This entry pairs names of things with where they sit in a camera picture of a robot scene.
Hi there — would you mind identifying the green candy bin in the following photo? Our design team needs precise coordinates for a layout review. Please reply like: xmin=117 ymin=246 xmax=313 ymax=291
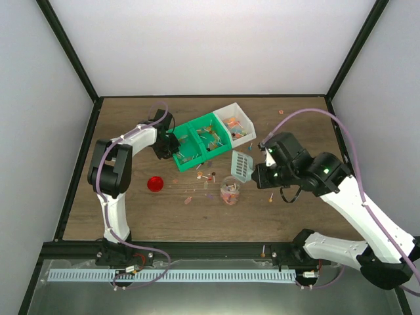
xmin=188 ymin=113 xmax=232 ymax=160
xmin=173 ymin=123 xmax=205 ymax=173

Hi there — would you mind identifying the light blue slotted scoop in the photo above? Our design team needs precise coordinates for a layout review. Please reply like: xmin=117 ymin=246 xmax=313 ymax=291
xmin=231 ymin=150 xmax=255 ymax=183

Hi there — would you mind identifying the red round lid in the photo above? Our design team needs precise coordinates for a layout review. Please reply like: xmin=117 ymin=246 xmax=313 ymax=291
xmin=147 ymin=176 xmax=164 ymax=192

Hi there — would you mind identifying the clear plastic cup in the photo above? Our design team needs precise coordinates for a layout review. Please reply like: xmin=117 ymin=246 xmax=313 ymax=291
xmin=220 ymin=176 xmax=240 ymax=205

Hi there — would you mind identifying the white candy bin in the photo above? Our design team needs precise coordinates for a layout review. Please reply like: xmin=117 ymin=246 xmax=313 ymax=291
xmin=213 ymin=102 xmax=257 ymax=148

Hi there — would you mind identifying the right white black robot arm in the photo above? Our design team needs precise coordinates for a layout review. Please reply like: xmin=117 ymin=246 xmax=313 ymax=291
xmin=251 ymin=132 xmax=419 ymax=290

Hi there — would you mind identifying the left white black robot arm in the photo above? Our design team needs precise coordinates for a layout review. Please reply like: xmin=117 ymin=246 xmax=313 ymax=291
xmin=87 ymin=109 xmax=180 ymax=266

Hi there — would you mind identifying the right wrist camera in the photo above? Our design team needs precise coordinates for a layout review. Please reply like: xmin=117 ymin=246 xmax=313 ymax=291
xmin=258 ymin=142 xmax=276 ymax=167

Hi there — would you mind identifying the orange lollipop on rail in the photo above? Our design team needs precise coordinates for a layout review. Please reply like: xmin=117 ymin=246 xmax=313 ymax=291
xmin=261 ymin=244 xmax=266 ymax=258

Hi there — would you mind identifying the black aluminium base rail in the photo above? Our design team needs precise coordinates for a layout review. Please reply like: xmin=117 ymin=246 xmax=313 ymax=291
xmin=40 ymin=241 xmax=362 ymax=267

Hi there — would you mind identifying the black frame post left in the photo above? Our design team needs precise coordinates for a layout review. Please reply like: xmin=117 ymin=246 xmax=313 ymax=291
xmin=35 ymin=0 xmax=100 ymax=100

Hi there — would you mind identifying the black frame post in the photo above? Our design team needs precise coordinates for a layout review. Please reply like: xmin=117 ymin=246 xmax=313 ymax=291
xmin=35 ymin=0 xmax=100 ymax=100
xmin=326 ymin=0 xmax=389 ymax=100

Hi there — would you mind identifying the light blue slotted cable duct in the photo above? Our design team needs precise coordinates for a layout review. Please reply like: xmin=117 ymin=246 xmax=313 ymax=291
xmin=47 ymin=269 xmax=296 ymax=284

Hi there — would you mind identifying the black frame post right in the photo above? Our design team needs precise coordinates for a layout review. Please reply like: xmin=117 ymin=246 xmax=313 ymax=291
xmin=326 ymin=0 xmax=389 ymax=100

